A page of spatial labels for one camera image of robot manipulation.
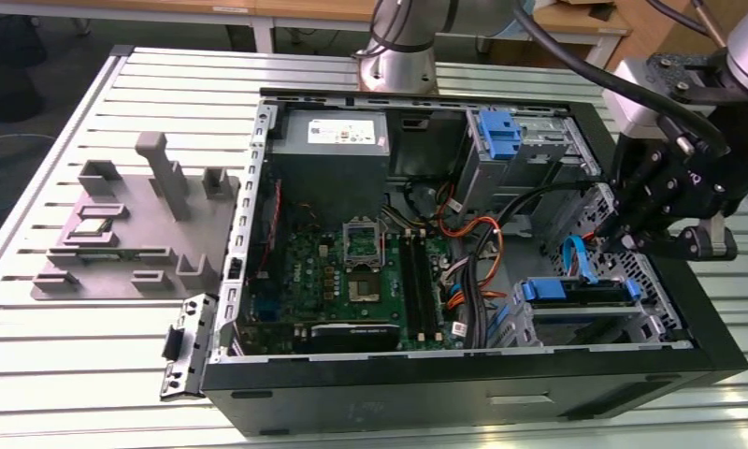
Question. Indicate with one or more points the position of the black RAM slot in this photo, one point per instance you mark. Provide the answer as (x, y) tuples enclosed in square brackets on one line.
[(413, 284), (429, 284)]

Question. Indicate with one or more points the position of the hard disk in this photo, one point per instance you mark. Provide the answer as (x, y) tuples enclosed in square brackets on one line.
[(545, 292)]

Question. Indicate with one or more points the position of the wooden cabinet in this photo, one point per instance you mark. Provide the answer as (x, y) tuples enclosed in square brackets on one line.
[(636, 42)]

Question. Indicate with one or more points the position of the green motherboard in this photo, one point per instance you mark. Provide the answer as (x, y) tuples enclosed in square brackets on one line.
[(314, 299)]

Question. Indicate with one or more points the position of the grey parts rack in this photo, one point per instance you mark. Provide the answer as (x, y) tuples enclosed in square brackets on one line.
[(142, 234)]

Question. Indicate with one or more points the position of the black graphics card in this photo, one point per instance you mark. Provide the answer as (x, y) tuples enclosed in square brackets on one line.
[(349, 337)]

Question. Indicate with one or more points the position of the wooden desk white frame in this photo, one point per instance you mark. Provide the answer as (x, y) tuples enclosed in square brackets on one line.
[(573, 25)]

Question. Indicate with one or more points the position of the silver CPU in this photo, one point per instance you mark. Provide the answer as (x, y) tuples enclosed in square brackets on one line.
[(91, 227)]

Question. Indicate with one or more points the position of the metal disk bay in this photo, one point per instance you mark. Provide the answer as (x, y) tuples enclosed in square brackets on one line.
[(598, 314)]

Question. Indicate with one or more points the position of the blue expansion slot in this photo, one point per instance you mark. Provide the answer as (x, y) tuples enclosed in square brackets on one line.
[(265, 311)]

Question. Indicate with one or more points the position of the black PC case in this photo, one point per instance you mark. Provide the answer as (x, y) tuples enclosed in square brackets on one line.
[(410, 388)]

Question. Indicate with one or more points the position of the metal card retention bracket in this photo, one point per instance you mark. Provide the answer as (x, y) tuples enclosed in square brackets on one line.
[(193, 346)]

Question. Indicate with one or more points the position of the metal optical drive cage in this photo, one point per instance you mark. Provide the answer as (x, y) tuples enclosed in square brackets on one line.
[(482, 182)]

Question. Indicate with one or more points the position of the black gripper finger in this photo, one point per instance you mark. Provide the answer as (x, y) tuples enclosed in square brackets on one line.
[(632, 192), (666, 243)]

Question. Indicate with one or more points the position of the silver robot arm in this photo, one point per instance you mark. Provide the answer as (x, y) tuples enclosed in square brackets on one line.
[(398, 70)]

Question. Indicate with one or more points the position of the grey power supply unit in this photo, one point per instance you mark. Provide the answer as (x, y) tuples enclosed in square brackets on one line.
[(330, 187)]

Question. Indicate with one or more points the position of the CPU socket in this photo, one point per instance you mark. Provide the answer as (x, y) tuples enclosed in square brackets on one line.
[(368, 287)]

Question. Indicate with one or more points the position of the blue plastic drive latch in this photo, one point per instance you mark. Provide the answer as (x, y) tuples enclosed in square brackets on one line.
[(498, 135)]

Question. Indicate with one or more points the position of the green RAM stick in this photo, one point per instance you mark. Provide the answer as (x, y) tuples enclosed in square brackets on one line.
[(99, 257)]

